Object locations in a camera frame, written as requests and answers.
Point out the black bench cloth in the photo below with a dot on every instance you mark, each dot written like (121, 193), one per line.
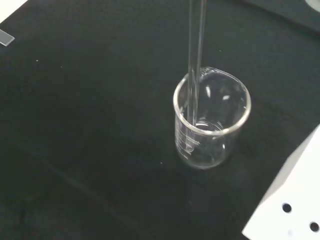
(100, 125)

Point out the clear glass beaker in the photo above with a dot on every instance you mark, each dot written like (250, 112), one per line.
(212, 150)

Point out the clear acrylic cloth clip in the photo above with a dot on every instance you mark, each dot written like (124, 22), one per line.
(6, 38)

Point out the white test tube rack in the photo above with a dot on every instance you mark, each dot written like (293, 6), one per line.
(287, 200)

